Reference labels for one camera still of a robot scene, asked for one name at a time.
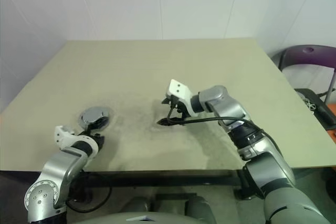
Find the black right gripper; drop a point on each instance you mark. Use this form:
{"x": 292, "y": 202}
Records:
{"x": 181, "y": 110}

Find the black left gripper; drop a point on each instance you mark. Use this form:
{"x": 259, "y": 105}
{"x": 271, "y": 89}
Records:
{"x": 100, "y": 141}

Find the round silver motor lid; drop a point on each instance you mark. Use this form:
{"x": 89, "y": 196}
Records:
{"x": 93, "y": 115}

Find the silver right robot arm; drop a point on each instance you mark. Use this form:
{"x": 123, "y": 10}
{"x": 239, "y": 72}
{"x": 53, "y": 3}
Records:
{"x": 270, "y": 171}

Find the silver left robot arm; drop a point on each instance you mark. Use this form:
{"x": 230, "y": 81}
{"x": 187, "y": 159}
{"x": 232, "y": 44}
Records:
{"x": 57, "y": 171}

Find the small white spoked wheel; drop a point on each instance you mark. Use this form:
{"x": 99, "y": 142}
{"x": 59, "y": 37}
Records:
{"x": 311, "y": 104}

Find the light grey robot torso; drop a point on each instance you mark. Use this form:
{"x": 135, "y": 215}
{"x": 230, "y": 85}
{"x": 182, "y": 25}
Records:
{"x": 118, "y": 218}

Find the grey rounded robot shape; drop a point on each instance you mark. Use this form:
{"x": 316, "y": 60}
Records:
{"x": 200, "y": 208}

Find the dark tray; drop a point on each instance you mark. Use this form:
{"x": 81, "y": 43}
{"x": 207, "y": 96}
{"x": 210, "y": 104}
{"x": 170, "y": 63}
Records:
{"x": 309, "y": 95}

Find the orange side table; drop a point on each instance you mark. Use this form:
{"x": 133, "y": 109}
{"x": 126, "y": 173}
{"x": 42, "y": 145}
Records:
{"x": 333, "y": 132}

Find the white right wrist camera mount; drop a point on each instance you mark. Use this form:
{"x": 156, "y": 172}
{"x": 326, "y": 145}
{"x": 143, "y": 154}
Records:
{"x": 179, "y": 89}

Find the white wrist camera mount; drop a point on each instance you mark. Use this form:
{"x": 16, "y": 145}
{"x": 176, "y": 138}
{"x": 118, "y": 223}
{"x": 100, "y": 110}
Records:
{"x": 179, "y": 89}
{"x": 63, "y": 137}

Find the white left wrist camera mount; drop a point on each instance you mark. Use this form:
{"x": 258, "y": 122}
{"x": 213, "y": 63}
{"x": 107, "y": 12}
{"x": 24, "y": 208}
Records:
{"x": 63, "y": 137}

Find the black metal table frame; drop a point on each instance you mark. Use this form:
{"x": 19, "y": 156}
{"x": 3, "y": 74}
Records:
{"x": 157, "y": 179}

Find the purple chair with grey frame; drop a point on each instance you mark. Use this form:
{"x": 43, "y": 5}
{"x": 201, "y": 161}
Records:
{"x": 312, "y": 53}

